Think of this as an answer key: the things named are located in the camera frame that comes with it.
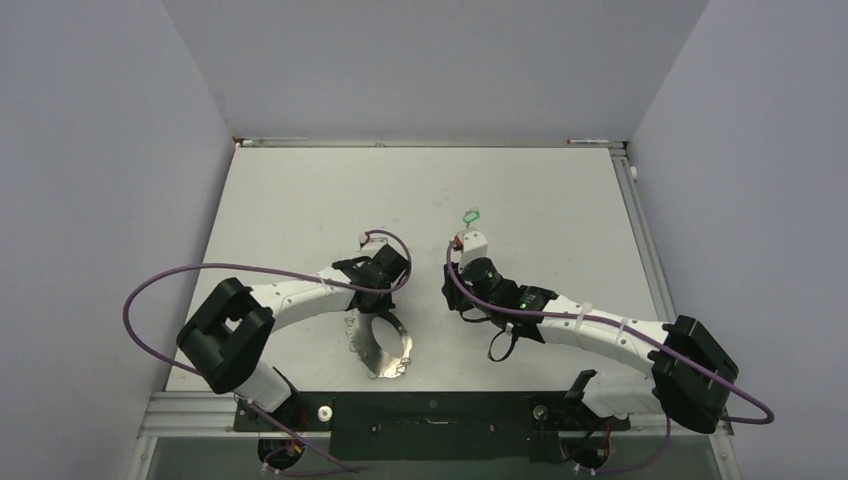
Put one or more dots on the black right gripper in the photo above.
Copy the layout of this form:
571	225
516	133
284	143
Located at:
453	290

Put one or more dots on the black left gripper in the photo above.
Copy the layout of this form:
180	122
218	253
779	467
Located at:
382	305

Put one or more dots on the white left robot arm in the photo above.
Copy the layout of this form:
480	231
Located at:
225	337

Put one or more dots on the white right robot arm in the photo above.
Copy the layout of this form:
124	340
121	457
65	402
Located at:
685	373

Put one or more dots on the green key tag with key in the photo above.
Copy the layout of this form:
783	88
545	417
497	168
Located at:
470	216

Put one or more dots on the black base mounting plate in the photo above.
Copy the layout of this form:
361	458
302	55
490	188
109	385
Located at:
481	425

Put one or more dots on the white marker pen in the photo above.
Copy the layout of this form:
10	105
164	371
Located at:
588	142

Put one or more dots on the aluminium table frame rail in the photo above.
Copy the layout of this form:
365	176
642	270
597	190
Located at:
626	175

